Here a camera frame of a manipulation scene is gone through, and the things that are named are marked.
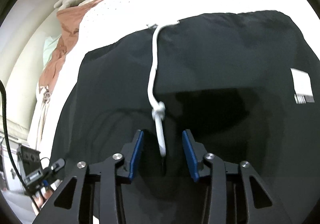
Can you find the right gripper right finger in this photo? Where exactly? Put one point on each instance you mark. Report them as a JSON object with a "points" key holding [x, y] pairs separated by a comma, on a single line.
{"points": [[235, 193]]}

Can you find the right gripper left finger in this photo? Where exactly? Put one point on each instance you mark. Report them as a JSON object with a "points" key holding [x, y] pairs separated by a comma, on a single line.
{"points": [[73, 201]]}

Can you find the black button-up jacket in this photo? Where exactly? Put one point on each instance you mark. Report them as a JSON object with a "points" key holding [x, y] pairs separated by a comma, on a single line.
{"points": [[245, 85]]}

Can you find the person's left hand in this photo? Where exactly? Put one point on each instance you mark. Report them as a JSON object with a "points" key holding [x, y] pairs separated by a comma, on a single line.
{"points": [[41, 198]]}

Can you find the mint green pillow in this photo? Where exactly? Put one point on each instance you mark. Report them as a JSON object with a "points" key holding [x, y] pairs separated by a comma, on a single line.
{"points": [[50, 44]]}

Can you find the cream padded headboard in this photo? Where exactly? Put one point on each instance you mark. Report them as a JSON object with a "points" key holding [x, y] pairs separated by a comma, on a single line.
{"points": [[23, 34]]}

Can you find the orange-brown duvet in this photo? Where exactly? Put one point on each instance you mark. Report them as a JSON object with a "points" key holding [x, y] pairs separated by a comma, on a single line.
{"points": [[69, 20]]}

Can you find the white floral bed sheet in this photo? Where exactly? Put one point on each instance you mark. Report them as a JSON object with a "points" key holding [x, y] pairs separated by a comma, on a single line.
{"points": [[111, 20]]}

